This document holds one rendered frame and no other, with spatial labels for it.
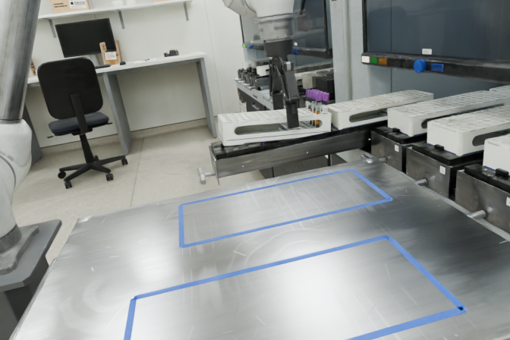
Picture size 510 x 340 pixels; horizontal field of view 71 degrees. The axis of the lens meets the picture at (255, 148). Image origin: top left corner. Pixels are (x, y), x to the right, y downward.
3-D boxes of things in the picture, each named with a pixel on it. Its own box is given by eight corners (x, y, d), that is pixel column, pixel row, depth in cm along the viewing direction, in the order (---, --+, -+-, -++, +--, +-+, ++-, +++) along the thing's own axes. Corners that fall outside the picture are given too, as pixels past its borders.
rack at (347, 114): (411, 108, 114) (412, 89, 112) (433, 114, 104) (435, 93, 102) (324, 125, 108) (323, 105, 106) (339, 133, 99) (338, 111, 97)
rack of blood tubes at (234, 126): (316, 127, 108) (317, 106, 106) (332, 136, 98) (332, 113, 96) (218, 136, 101) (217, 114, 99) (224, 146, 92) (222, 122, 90)
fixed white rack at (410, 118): (480, 111, 101) (482, 89, 99) (512, 119, 92) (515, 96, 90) (386, 131, 96) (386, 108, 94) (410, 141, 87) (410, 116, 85)
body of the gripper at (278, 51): (259, 41, 95) (263, 76, 98) (268, 42, 88) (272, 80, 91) (286, 37, 97) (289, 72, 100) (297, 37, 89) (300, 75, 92)
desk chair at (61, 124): (65, 196, 293) (22, 65, 259) (57, 174, 344) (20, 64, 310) (137, 172, 322) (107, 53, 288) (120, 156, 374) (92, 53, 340)
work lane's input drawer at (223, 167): (417, 125, 118) (417, 99, 115) (448, 136, 105) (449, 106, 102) (197, 171, 105) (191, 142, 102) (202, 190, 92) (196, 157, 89)
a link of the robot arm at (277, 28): (262, 17, 85) (265, 43, 87) (298, 12, 87) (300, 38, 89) (253, 19, 94) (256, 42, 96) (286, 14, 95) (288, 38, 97)
